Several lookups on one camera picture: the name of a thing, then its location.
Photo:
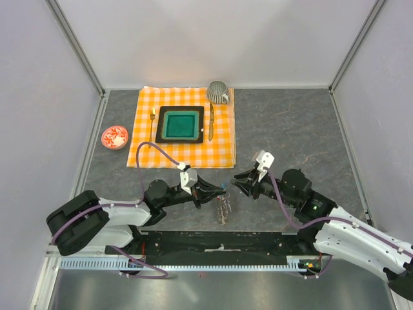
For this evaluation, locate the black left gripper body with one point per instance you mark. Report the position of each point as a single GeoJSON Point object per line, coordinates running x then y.
{"type": "Point", "coordinates": [182, 196]}

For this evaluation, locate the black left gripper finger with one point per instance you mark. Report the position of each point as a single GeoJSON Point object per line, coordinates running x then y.
{"type": "Point", "coordinates": [206, 189]}
{"type": "Point", "coordinates": [205, 197]}

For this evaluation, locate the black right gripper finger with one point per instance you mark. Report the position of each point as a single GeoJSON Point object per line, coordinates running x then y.
{"type": "Point", "coordinates": [249, 175]}
{"type": "Point", "coordinates": [244, 186]}

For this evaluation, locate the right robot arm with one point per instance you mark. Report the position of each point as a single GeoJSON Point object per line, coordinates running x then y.
{"type": "Point", "coordinates": [327, 228]}

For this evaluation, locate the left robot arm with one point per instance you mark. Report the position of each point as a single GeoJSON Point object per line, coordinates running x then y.
{"type": "Point", "coordinates": [89, 220]}

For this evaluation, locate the yellow checkered cloth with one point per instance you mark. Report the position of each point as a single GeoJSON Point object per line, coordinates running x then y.
{"type": "Point", "coordinates": [220, 153]}

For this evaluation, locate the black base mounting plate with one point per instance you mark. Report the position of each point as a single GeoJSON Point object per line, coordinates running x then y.
{"type": "Point", "coordinates": [168, 244]}

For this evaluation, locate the black teal square plate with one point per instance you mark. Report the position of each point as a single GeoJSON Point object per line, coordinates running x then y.
{"type": "Point", "coordinates": [180, 125]}

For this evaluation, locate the gold knife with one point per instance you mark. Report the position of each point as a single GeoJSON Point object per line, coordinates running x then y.
{"type": "Point", "coordinates": [211, 123]}

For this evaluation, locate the gold fork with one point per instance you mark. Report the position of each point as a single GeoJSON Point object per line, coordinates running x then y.
{"type": "Point", "coordinates": [152, 118]}

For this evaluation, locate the grey striped mug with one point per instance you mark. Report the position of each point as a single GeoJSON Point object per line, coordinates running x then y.
{"type": "Point", "coordinates": [218, 93]}

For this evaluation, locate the red white patterned bowl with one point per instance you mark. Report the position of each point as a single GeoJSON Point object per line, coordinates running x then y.
{"type": "Point", "coordinates": [114, 137]}

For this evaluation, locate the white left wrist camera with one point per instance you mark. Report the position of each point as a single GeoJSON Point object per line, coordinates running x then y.
{"type": "Point", "coordinates": [188, 177]}

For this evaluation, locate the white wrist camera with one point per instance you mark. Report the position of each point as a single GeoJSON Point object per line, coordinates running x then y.
{"type": "Point", "coordinates": [188, 177]}
{"type": "Point", "coordinates": [264, 160]}

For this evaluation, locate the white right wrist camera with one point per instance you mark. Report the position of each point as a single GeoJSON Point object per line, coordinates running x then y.
{"type": "Point", "coordinates": [264, 160]}

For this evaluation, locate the grey slotted cable duct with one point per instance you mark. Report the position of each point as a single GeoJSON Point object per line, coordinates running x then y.
{"type": "Point", "coordinates": [211, 263]}

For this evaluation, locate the aluminium corner post left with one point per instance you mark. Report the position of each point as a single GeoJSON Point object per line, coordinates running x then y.
{"type": "Point", "coordinates": [73, 41]}

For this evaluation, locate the aluminium corner post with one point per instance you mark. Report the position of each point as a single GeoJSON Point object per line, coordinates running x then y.
{"type": "Point", "coordinates": [357, 43]}
{"type": "Point", "coordinates": [73, 41]}

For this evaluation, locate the aluminium corner post right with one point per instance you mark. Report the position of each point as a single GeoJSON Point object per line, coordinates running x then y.
{"type": "Point", "coordinates": [357, 43]}

